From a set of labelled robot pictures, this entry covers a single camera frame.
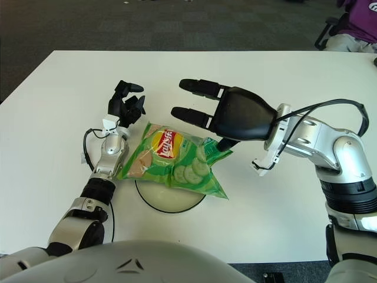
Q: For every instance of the white plate with black rim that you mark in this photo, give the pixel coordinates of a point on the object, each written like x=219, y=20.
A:
x=168, y=199

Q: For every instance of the grey robot torso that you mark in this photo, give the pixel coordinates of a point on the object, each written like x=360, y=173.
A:
x=132, y=265

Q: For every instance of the person in purple shirt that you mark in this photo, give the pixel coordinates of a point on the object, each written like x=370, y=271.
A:
x=363, y=20

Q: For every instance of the black office chair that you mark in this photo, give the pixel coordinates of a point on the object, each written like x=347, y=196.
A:
x=324, y=32

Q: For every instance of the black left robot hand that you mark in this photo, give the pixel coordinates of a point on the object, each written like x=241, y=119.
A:
x=119, y=107

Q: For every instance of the black bracket under table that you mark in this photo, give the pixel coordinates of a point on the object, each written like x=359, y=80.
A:
x=273, y=278

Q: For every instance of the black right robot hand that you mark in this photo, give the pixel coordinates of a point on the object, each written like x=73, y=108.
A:
x=244, y=115

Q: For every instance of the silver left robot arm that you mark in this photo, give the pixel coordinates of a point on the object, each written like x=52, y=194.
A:
x=113, y=146

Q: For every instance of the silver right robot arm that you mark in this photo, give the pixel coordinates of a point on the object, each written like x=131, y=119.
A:
x=324, y=138

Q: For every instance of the green potato chips bag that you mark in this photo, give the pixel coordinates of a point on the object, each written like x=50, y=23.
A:
x=182, y=165

